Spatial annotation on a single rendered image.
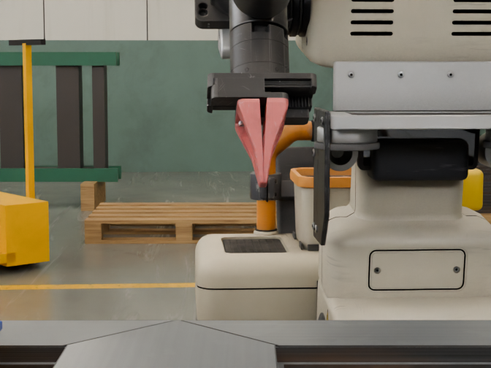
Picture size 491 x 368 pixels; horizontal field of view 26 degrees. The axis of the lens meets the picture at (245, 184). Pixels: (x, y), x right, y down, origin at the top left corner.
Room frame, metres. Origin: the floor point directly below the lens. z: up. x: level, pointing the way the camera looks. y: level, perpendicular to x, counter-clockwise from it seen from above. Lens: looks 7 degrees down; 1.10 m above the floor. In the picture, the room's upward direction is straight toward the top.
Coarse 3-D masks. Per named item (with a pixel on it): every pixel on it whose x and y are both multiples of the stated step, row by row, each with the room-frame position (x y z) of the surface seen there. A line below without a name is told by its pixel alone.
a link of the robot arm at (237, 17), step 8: (232, 0) 1.05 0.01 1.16; (232, 8) 1.04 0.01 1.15; (232, 16) 1.04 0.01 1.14; (240, 16) 1.03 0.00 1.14; (248, 16) 1.03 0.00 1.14; (280, 16) 1.03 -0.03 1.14; (232, 24) 1.04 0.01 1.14; (240, 24) 1.03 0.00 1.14; (256, 24) 1.03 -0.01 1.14; (264, 24) 1.03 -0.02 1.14; (272, 24) 1.03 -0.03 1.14; (280, 24) 1.03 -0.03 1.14
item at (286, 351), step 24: (0, 360) 0.89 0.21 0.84; (24, 360) 0.89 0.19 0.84; (48, 360) 0.89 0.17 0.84; (288, 360) 0.89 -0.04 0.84; (312, 360) 0.89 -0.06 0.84; (336, 360) 0.89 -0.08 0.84; (360, 360) 0.89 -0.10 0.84; (384, 360) 0.89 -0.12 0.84; (408, 360) 0.89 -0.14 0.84; (432, 360) 0.89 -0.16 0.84; (456, 360) 0.89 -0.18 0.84; (480, 360) 0.89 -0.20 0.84
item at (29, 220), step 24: (24, 48) 5.81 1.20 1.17; (24, 72) 5.82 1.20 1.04; (24, 96) 5.82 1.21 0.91; (24, 120) 5.83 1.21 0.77; (0, 192) 5.97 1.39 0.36; (0, 216) 5.47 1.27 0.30; (24, 216) 5.49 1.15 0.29; (48, 216) 5.58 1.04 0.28; (0, 240) 5.47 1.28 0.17; (24, 240) 5.49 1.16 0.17; (48, 240) 5.58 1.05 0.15; (0, 264) 5.48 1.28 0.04
